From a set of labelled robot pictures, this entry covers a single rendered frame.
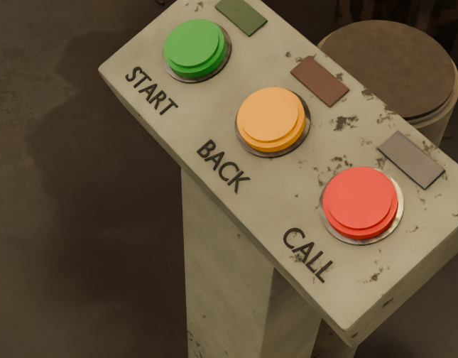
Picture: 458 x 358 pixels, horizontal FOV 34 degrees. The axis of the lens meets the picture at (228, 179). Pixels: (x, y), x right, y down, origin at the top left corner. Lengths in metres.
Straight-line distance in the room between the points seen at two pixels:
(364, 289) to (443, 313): 0.70
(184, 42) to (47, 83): 0.86
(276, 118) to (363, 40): 0.21
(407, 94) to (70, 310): 0.63
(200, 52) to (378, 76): 0.18
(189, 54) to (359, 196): 0.14
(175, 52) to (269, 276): 0.15
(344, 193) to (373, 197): 0.02
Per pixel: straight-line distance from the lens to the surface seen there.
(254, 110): 0.44
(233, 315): 0.58
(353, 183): 0.41
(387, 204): 0.40
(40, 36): 1.41
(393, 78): 0.60
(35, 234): 1.13
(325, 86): 0.45
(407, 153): 0.42
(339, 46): 0.61
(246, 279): 0.51
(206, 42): 0.47
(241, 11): 0.49
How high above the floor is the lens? 0.93
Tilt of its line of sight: 53 degrees down
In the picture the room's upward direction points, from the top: 3 degrees clockwise
